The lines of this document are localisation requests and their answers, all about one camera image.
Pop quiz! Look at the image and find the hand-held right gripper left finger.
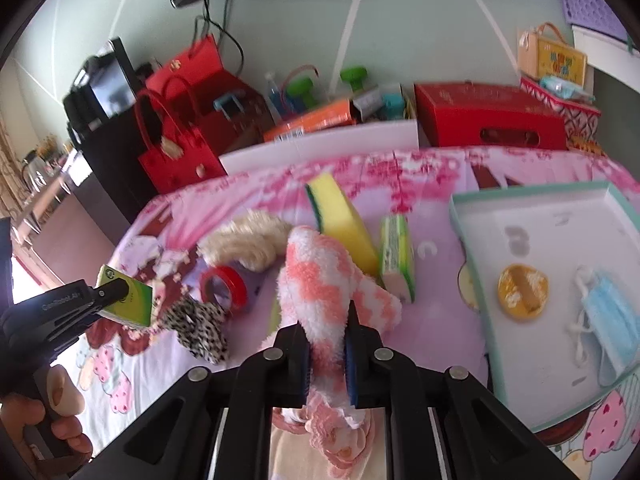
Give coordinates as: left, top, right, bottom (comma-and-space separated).
75, 324, 314, 480

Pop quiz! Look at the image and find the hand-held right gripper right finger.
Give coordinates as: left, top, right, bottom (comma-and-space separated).
343, 301, 576, 480

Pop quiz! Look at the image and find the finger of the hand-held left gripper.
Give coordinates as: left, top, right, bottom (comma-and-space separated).
91, 279, 132, 312

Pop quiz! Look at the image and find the green tissue packet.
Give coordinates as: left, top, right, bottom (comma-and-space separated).
95, 264, 154, 330

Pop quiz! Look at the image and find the leopard print scrunchie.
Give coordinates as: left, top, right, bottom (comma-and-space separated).
157, 296, 231, 365

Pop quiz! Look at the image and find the pink white fuzzy sock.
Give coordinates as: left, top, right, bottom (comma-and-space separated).
272, 225, 403, 479

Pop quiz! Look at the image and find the red tape roll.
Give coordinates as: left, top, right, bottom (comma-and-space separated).
200, 266, 251, 314

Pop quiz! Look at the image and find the large yellow green sponge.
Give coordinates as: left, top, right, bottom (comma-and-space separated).
305, 172, 381, 279

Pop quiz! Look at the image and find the white tray with teal rim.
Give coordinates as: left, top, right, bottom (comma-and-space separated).
448, 180, 640, 433

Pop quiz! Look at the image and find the person's left hand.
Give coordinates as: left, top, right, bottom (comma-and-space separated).
0, 364, 94, 480

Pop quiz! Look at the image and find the pink printed bedsheet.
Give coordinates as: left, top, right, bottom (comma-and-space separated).
65, 145, 640, 480

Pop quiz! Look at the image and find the wrapped striped green sponge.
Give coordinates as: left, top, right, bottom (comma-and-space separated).
378, 214, 417, 305

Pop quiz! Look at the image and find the black cabinet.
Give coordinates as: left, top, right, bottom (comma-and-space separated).
70, 105, 162, 231

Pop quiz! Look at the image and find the glass kettle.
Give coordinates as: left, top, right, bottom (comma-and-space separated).
22, 152, 47, 197

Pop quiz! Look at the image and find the small red handbag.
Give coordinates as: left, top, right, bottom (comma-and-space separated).
134, 77, 228, 196

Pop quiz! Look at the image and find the black appliance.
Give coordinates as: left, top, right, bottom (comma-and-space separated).
62, 37, 147, 131

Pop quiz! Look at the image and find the blue phone holder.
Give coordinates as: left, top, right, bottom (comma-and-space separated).
214, 91, 247, 121

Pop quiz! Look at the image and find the white storage box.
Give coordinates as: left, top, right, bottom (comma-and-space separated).
218, 91, 420, 177

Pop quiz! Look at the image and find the large red handbag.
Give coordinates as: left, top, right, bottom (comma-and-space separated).
145, 35, 275, 161

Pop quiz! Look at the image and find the orange cardboard box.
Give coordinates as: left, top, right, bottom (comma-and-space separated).
262, 99, 359, 143

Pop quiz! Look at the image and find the blue bottle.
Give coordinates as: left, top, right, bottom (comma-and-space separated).
265, 72, 284, 122

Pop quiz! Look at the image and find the grey small box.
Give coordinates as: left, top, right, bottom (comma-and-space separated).
352, 92, 387, 124

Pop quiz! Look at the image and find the blue face mask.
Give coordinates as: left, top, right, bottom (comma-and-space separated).
567, 266, 640, 386

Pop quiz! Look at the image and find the teal toy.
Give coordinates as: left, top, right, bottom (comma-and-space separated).
380, 84, 407, 120

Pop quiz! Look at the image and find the green dumbbell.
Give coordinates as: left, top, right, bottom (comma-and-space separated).
340, 67, 376, 94
286, 76, 319, 110

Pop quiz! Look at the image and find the red cardboard box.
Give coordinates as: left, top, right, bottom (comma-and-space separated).
414, 81, 568, 151

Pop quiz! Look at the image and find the red white patterned box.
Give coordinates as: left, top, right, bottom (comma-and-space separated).
520, 76, 604, 149

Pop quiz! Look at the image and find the wet wipes pack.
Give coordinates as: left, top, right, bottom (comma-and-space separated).
540, 75, 597, 102

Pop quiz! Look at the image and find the yellow carton box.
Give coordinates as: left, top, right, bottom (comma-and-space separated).
517, 22, 589, 89

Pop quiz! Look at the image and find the white desk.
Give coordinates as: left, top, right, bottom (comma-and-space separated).
572, 25, 640, 87

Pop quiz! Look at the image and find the black cable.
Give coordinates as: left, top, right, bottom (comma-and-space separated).
194, 0, 247, 77

